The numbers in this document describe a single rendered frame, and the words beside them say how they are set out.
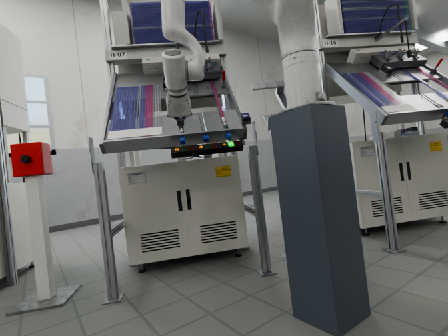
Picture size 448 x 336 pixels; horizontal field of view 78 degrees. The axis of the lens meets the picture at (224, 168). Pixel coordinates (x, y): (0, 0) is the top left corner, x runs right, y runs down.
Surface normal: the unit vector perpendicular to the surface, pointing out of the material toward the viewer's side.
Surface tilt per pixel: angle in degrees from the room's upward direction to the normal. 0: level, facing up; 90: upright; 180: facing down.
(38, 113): 90
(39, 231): 90
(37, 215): 90
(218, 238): 90
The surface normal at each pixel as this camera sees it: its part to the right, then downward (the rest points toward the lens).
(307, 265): -0.82, 0.09
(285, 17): -0.36, 0.66
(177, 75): 0.21, 0.69
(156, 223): 0.14, -0.03
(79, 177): 0.56, -0.07
